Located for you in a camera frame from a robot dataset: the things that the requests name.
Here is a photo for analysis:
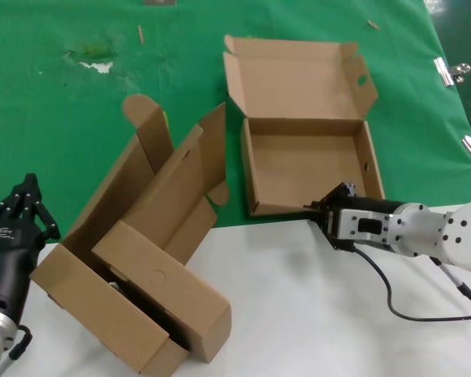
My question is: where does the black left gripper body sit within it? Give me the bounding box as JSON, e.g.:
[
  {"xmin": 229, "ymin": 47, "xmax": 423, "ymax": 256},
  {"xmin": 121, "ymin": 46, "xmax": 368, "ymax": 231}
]
[{"xmin": 0, "ymin": 218, "xmax": 47, "ymax": 321}]

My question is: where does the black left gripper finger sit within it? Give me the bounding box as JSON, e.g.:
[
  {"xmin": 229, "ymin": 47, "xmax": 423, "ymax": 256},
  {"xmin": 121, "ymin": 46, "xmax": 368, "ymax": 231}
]
[
  {"xmin": 0, "ymin": 174, "xmax": 33, "ymax": 228},
  {"xmin": 23, "ymin": 173, "xmax": 62, "ymax": 242}
]

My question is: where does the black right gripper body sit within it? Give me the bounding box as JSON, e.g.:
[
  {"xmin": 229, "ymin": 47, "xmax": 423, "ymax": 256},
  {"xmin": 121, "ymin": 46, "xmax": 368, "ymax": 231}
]
[{"xmin": 324, "ymin": 194, "xmax": 404, "ymax": 253}]

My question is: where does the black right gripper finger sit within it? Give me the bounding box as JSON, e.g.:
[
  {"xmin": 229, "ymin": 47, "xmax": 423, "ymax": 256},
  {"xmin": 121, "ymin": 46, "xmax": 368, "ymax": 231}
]
[
  {"xmin": 301, "ymin": 181, "xmax": 349, "ymax": 214},
  {"xmin": 307, "ymin": 214, "xmax": 339, "ymax": 251}
]

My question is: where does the brown cardboard box with hole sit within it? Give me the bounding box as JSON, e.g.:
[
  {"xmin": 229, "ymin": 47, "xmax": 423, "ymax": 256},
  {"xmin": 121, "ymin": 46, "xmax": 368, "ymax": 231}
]
[{"xmin": 222, "ymin": 34, "xmax": 387, "ymax": 218}]

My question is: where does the large brown cardboard box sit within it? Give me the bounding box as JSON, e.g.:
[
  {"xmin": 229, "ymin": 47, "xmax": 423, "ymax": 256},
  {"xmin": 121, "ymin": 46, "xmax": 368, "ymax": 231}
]
[{"xmin": 29, "ymin": 93, "xmax": 190, "ymax": 376}]

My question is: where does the green table cloth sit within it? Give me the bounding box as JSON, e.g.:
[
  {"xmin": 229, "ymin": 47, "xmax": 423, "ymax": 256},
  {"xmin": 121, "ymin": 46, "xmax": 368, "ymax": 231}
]
[{"xmin": 0, "ymin": 0, "xmax": 471, "ymax": 247}]

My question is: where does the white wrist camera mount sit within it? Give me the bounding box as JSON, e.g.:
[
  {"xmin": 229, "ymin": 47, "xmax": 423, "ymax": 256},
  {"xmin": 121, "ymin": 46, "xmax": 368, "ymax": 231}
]
[{"xmin": 330, "ymin": 207, "xmax": 395, "ymax": 246}]

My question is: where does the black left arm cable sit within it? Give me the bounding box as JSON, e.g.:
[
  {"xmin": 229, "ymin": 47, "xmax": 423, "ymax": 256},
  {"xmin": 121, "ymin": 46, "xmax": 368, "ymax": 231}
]
[{"xmin": 0, "ymin": 324, "xmax": 35, "ymax": 377}]

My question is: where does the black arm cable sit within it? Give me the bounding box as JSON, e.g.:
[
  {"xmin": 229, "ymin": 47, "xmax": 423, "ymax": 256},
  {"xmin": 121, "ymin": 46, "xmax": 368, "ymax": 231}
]
[
  {"xmin": 351, "ymin": 245, "xmax": 471, "ymax": 323},
  {"xmin": 0, "ymin": 324, "xmax": 35, "ymax": 377}
]

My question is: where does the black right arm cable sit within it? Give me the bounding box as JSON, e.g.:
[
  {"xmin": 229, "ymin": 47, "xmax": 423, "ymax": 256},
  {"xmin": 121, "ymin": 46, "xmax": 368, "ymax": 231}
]
[{"xmin": 351, "ymin": 245, "xmax": 471, "ymax": 323}]

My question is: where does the grey cable with black plug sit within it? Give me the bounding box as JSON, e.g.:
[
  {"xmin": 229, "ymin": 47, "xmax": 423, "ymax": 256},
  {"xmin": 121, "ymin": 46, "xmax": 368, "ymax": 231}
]
[{"xmin": 429, "ymin": 256, "xmax": 471, "ymax": 309}]

